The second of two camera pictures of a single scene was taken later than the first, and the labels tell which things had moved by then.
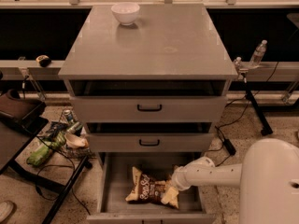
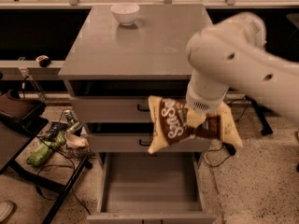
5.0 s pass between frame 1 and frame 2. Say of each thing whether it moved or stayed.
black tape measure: stayed
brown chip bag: moved
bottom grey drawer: stayed
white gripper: moved
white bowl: stayed
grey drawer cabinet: stayed
